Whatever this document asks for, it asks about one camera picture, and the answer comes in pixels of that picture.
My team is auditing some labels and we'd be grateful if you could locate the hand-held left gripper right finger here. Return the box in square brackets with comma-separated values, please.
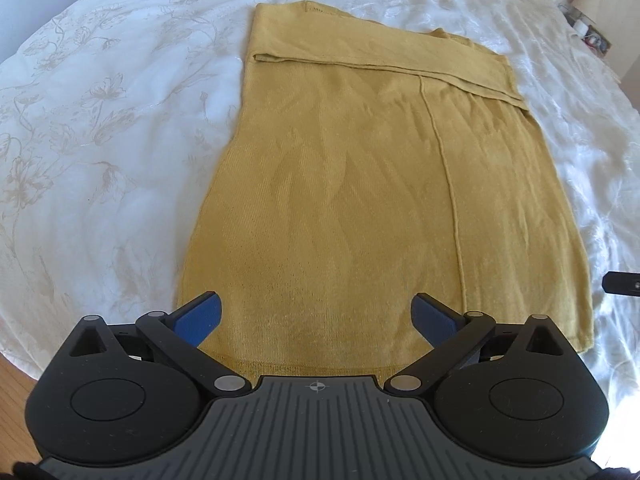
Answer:
[389, 294, 579, 395]

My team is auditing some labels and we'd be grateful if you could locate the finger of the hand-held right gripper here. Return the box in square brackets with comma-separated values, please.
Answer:
[602, 271, 640, 295]

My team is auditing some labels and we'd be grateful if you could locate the white floral bedspread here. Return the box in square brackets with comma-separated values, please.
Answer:
[0, 0, 640, 466]

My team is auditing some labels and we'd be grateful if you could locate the wooden photo frame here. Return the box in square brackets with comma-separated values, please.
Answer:
[581, 29, 614, 57]

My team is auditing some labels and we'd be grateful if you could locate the yellow knit sweater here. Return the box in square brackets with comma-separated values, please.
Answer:
[175, 1, 597, 379]

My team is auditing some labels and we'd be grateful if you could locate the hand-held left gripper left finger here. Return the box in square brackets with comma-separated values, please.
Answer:
[62, 291, 253, 395]

